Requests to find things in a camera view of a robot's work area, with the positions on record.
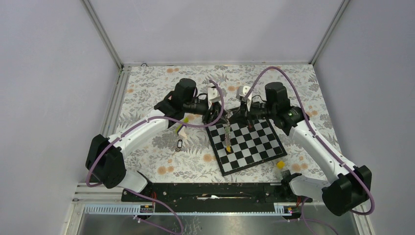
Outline green purple white toy bricks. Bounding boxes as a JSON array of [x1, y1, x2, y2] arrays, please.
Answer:
[[175, 124, 187, 139]]

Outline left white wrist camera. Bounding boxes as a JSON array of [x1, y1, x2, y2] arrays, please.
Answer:
[[207, 86, 221, 108]]

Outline metal keyring disc with rings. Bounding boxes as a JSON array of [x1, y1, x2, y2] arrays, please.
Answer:
[[224, 110, 232, 153]]

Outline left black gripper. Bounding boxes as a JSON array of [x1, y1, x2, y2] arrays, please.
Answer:
[[184, 98, 228, 126]]

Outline floral patterned table mat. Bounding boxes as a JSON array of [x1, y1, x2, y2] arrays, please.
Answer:
[[114, 65, 340, 183]]

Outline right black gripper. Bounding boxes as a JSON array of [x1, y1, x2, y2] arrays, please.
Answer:
[[229, 98, 276, 128]]

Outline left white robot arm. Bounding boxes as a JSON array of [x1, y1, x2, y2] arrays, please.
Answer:
[[86, 78, 224, 201]]

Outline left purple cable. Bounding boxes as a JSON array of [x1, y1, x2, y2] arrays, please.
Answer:
[[85, 79, 225, 235]]

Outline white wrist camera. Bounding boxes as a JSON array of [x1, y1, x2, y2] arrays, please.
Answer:
[[207, 86, 221, 108], [236, 86, 252, 111]]

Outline small yellow cube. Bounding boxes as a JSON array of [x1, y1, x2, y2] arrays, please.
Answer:
[[276, 161, 285, 169]]

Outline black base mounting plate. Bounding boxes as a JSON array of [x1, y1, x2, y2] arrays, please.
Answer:
[[121, 182, 304, 209]]

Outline black key tag with key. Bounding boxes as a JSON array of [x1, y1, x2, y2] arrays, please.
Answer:
[[175, 140, 183, 152]]

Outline purple cable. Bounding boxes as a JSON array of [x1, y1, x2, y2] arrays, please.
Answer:
[[85, 79, 225, 235], [245, 66, 376, 235]]

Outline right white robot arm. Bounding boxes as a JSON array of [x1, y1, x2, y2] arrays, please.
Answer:
[[231, 82, 373, 216]]

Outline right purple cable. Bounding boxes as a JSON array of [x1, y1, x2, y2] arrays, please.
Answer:
[[245, 66, 376, 235]]

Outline white slotted cable duct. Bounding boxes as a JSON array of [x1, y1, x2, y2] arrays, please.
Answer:
[[84, 203, 292, 216]]

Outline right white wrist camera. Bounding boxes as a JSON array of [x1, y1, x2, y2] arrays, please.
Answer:
[[236, 86, 252, 111]]

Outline black white chessboard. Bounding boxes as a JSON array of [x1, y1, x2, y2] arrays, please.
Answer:
[[206, 119, 287, 176]]

